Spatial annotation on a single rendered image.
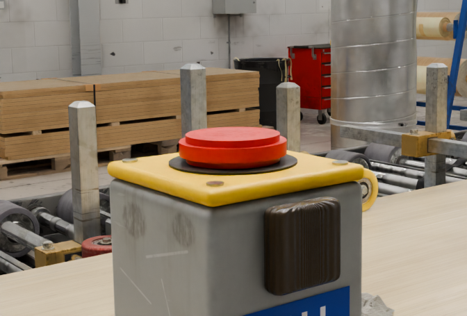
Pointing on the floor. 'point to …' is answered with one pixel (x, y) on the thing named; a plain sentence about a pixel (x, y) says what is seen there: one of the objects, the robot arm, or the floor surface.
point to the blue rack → (454, 60)
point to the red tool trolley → (313, 77)
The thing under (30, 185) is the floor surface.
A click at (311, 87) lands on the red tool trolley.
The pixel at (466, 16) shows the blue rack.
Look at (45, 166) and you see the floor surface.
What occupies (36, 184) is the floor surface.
